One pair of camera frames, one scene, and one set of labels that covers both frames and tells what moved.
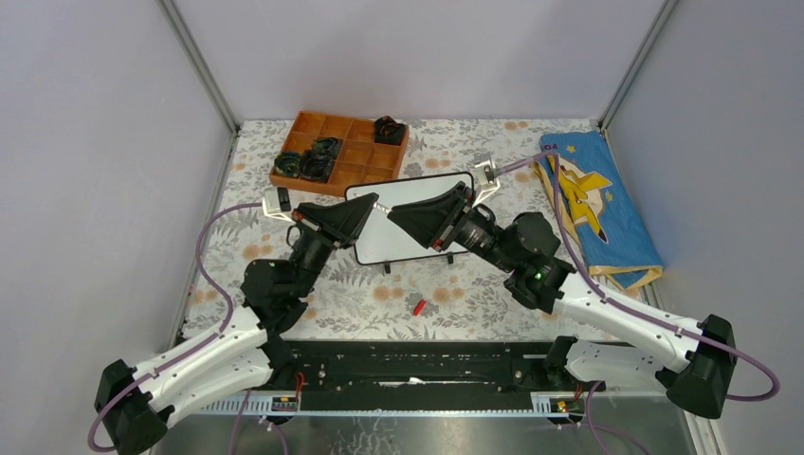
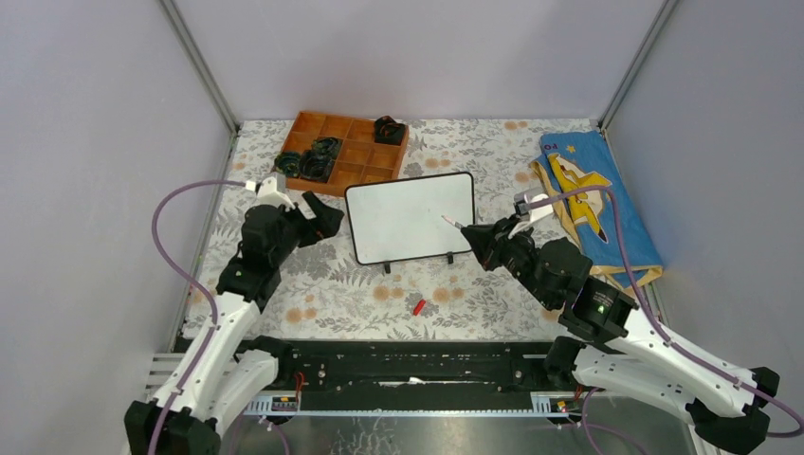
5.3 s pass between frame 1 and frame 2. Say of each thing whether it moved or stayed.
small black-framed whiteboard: stayed
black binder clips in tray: stayed
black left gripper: moved
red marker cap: stayed
